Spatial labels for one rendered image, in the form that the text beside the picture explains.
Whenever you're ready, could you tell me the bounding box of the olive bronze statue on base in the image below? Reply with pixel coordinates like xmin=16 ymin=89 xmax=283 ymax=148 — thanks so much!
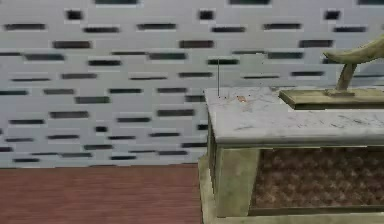
xmin=278 ymin=34 xmax=384 ymax=111

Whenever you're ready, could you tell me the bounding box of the marble top olive cabinet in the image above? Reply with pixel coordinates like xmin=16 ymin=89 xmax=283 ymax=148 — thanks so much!
xmin=197 ymin=85 xmax=384 ymax=224

